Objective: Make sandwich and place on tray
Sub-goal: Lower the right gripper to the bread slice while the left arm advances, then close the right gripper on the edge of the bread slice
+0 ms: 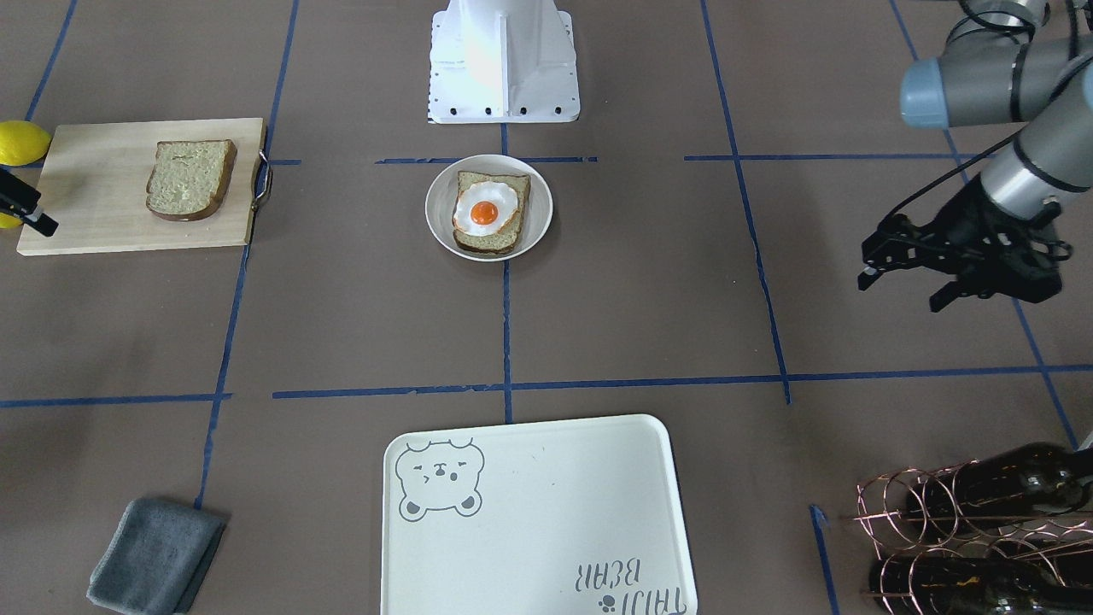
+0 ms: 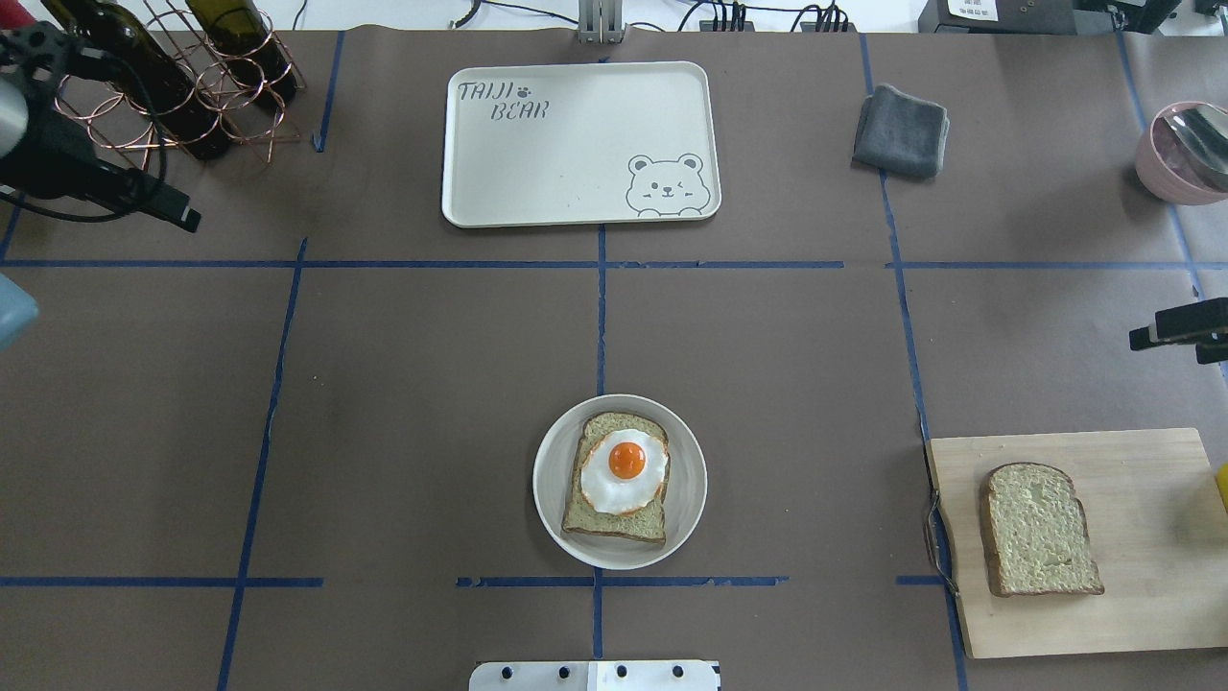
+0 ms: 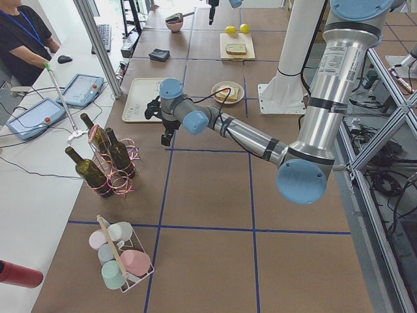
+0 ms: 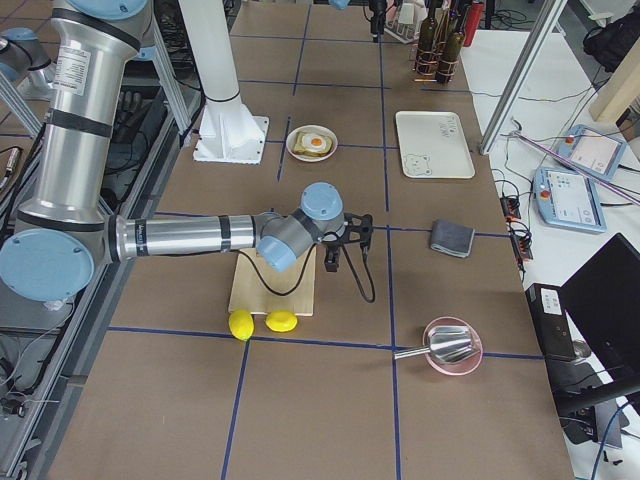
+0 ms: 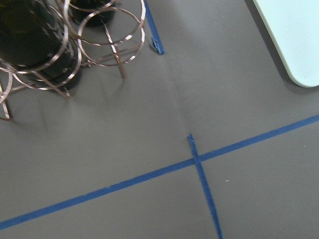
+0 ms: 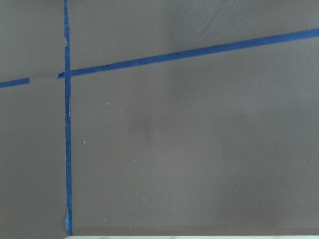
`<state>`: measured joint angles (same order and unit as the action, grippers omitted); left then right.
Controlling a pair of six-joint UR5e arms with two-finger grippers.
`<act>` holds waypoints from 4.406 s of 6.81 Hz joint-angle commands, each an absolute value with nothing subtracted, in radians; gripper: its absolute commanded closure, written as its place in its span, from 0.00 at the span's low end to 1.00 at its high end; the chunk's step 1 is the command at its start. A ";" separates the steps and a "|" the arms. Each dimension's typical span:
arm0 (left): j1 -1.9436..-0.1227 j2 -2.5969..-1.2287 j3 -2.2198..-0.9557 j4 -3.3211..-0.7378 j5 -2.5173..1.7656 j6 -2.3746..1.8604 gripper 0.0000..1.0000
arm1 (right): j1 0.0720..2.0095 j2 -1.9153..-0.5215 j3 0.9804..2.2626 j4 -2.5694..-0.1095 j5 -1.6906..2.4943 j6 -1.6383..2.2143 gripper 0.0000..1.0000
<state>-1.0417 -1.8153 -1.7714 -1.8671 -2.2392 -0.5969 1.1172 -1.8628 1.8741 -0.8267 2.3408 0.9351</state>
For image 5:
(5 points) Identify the cream bear serving tray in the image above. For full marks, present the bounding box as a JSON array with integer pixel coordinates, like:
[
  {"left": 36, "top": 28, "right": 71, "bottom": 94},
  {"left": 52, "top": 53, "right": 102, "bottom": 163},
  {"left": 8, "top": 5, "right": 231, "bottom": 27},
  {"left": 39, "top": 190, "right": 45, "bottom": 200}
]
[{"left": 253, "top": 0, "right": 319, "bottom": 88}]

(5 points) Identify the dark wine bottle lower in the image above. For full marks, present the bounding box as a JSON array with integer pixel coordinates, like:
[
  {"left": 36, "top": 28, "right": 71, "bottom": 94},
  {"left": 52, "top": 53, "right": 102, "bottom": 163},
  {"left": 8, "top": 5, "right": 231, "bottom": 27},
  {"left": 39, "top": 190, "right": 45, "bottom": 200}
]
[{"left": 69, "top": 0, "right": 115, "bottom": 27}]

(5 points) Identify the dark wine bottle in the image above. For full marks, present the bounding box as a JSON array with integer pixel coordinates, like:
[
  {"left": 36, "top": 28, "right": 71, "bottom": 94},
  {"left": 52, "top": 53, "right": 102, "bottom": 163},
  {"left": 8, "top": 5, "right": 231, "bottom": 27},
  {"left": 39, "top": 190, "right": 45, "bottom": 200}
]
[
  {"left": 0, "top": 0, "right": 77, "bottom": 85},
  {"left": 69, "top": 0, "right": 115, "bottom": 27}
]

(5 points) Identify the dark wine bottle upper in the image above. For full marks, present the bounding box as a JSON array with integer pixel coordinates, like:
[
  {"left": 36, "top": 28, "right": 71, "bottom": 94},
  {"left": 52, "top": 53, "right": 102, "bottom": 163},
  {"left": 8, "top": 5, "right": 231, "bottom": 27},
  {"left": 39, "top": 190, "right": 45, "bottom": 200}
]
[{"left": 0, "top": 0, "right": 77, "bottom": 85}]

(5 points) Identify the copper wire bottle rack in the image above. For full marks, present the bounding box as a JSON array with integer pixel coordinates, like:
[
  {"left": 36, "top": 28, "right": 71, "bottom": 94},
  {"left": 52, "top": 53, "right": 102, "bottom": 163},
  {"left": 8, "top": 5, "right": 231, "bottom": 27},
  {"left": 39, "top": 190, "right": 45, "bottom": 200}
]
[{"left": 0, "top": 0, "right": 147, "bottom": 120}]

